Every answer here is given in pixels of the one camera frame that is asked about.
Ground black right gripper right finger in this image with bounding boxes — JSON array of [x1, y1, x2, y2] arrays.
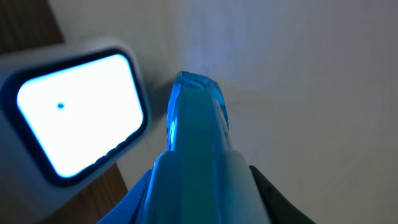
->
[[249, 166, 315, 224]]

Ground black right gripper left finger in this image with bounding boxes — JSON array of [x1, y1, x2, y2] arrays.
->
[[97, 169, 152, 224]]

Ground blue Listerine mouthwash bottle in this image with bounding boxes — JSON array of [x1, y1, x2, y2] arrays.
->
[[137, 72, 271, 223]]

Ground white barcode scanner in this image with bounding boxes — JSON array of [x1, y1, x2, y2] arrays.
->
[[1, 39, 151, 223]]

